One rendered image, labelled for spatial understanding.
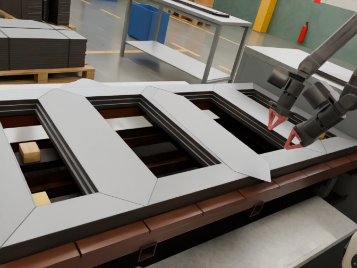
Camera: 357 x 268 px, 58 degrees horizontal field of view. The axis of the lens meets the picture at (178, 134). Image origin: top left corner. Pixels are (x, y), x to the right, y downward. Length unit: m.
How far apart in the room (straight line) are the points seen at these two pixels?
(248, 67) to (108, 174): 1.47
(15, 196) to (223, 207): 0.57
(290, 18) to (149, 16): 6.24
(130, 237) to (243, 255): 0.41
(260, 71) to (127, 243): 1.55
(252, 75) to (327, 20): 8.73
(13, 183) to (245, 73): 1.66
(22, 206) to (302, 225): 0.96
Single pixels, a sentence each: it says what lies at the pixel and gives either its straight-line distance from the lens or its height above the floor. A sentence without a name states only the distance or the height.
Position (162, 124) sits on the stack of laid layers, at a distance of 1.34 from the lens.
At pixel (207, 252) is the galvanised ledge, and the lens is 1.06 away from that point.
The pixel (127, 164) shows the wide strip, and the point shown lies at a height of 0.87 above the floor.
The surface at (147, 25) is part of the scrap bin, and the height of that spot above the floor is 0.33.
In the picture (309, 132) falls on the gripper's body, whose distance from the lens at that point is 1.02.
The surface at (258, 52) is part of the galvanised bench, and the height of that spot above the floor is 1.05.
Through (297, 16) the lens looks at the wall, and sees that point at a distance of 11.19.
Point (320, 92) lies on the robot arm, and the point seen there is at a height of 1.20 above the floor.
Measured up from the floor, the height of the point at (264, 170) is 0.87.
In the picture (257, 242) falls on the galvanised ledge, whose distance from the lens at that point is 1.17.
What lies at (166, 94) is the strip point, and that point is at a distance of 1.55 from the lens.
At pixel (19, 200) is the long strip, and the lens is 0.85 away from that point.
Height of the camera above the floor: 1.43
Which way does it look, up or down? 27 degrees down
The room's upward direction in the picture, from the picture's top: 15 degrees clockwise
